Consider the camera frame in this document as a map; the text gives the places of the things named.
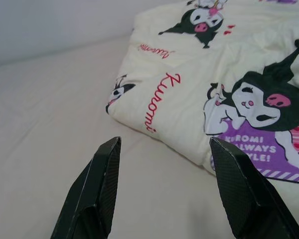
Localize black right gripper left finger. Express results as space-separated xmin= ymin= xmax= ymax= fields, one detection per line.
xmin=49 ymin=135 xmax=122 ymax=239

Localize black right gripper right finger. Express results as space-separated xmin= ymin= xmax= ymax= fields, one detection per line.
xmin=208 ymin=137 xmax=299 ymax=239

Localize cream Kuromi print blanket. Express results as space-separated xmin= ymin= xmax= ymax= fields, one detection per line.
xmin=105 ymin=0 xmax=299 ymax=186

